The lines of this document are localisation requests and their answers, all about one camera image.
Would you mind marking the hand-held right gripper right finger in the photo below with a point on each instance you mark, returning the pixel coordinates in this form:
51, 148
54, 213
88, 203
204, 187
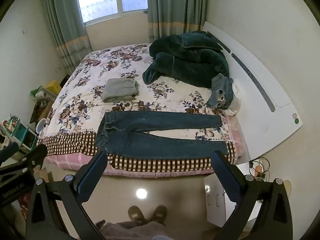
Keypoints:
222, 170

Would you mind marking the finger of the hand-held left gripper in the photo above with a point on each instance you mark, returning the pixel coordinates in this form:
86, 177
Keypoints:
10, 149
30, 157

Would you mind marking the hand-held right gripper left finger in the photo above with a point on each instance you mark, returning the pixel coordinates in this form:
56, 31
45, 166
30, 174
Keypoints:
96, 170

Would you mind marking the dark blue jeans pants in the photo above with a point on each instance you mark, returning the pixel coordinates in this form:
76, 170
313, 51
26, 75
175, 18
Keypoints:
160, 147

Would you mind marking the teal storage bin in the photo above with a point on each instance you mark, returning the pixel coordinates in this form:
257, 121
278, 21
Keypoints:
20, 130

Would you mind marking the white shelf unit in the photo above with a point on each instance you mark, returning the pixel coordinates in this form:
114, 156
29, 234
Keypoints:
30, 135

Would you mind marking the pink checked mattress sheet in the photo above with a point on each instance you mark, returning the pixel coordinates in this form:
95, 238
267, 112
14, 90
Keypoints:
65, 161

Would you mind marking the white round bowl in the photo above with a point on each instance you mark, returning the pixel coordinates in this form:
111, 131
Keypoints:
41, 126

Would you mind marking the white nightstand cabinet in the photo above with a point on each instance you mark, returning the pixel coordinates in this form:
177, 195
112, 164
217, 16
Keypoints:
215, 205

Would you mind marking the brown checked blanket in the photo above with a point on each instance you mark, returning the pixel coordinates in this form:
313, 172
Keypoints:
155, 165

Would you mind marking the person's left shoe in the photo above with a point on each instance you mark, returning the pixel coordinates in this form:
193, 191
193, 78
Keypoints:
137, 214

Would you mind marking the person's shoe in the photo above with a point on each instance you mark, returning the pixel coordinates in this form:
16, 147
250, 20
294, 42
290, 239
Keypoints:
160, 213
137, 214

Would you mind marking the white headboard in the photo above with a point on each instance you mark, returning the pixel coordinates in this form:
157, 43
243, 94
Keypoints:
262, 120

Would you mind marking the white cloth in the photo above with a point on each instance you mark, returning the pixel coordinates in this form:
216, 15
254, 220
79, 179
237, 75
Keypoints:
236, 105

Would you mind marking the yellow box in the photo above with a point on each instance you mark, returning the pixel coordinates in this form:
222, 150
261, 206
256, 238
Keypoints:
53, 86

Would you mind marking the person's legs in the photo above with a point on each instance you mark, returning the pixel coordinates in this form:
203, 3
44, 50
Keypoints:
140, 231

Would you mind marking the person's right shoe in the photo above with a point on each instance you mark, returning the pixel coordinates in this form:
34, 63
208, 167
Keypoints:
160, 213

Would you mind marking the ripped light blue jeans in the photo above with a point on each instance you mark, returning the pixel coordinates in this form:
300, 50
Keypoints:
220, 90

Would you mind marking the grey fluffy folded garment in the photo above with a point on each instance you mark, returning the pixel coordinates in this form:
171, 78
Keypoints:
120, 90

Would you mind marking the floral bed sheet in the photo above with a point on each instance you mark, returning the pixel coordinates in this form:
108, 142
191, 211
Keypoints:
175, 97

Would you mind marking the dark green fleece blanket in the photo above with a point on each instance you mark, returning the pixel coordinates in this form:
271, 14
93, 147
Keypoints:
190, 65

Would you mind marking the grey-green striped curtain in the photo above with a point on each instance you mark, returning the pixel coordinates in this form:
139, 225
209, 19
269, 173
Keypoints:
175, 5
65, 30

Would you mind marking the window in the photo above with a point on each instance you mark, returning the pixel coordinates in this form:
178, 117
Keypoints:
100, 0

